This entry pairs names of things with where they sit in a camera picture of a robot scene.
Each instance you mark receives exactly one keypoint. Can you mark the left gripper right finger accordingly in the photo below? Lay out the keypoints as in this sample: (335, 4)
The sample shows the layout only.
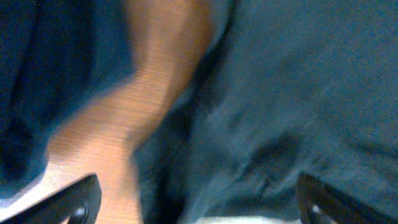
(320, 203)

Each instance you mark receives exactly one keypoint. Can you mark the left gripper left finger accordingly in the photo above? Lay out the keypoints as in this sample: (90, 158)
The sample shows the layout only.
(77, 203)

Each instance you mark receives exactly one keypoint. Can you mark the dark green t-shirt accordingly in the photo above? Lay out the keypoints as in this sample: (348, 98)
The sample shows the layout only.
(288, 87)

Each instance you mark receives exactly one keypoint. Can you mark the folded navy blue garment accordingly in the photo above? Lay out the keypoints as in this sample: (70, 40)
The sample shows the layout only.
(55, 56)

